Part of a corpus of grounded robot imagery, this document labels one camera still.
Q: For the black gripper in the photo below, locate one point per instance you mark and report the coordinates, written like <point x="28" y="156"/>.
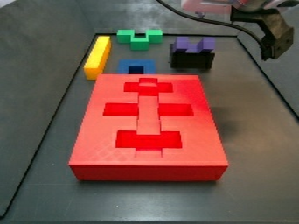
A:
<point x="279" y="33"/>

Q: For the purple U-shaped block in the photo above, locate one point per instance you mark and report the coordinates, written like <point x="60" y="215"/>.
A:
<point x="184" y="46"/>

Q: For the red puzzle board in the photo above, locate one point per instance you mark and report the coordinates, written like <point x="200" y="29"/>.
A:
<point x="148" y="130"/>

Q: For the green zigzag block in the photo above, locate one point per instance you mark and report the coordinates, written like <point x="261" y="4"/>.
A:
<point x="138" y="43"/>

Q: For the blue U-shaped block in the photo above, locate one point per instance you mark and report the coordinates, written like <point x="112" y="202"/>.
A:
<point x="136" y="66"/>

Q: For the yellow long block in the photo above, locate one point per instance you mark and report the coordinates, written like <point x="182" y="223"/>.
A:
<point x="97" y="58"/>

